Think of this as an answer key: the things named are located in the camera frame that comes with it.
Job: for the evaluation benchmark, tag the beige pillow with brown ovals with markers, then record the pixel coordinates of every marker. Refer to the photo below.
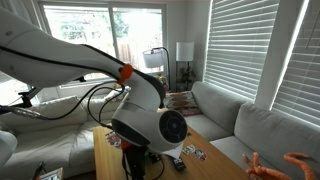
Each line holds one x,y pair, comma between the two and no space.
181,100

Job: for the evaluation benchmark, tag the grey fabric sofa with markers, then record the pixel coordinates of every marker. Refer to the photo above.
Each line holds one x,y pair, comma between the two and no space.
266,133

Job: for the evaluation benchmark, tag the white leather sofa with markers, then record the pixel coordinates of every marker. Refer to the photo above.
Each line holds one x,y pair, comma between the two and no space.
50,140

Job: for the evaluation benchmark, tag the stuffed toy figure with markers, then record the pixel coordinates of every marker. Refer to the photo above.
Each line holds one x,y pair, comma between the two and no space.
163,81

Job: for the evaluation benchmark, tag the wide white window blind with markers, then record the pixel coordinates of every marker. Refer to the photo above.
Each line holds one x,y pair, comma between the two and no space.
240,46

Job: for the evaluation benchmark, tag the white table lamp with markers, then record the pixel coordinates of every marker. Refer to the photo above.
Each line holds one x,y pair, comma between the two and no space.
185,51

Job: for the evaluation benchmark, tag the small picture card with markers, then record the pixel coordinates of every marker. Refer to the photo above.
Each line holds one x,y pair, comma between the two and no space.
200,154
190,149

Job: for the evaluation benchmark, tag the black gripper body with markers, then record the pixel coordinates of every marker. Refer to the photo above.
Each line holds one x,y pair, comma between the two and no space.
135,163

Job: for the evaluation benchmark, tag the black remote control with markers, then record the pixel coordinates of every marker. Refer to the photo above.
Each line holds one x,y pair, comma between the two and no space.
179,164

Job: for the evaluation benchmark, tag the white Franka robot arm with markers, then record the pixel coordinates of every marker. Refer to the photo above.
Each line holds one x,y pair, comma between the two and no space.
50,56

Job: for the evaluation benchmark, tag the arc floor lamp white shade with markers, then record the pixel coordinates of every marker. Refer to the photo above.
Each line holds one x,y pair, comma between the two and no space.
153,59

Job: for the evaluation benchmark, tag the large glass window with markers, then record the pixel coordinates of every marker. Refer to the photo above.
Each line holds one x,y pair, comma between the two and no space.
140,30

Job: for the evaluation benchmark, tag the orange octopus plush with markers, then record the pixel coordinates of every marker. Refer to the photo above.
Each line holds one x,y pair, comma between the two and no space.
263,172

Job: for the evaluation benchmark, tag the narrow white window blind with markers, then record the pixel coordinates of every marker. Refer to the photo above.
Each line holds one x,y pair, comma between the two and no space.
300,66

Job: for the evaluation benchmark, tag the pink patterned pillow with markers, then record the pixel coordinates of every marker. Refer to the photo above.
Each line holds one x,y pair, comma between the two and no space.
193,112

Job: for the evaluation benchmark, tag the small framed screen device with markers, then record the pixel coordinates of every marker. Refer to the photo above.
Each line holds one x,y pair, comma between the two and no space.
53,175

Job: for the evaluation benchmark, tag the green house plant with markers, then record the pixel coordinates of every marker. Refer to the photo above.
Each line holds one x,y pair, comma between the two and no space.
186,75

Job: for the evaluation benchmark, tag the Santa paper cutout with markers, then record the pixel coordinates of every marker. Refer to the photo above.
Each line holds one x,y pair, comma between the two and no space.
111,138

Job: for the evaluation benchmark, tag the black camera tripod arm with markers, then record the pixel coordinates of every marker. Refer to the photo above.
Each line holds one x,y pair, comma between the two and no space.
26,95

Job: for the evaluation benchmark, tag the wrist camera on white mount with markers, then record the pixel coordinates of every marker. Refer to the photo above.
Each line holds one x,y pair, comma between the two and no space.
175,152

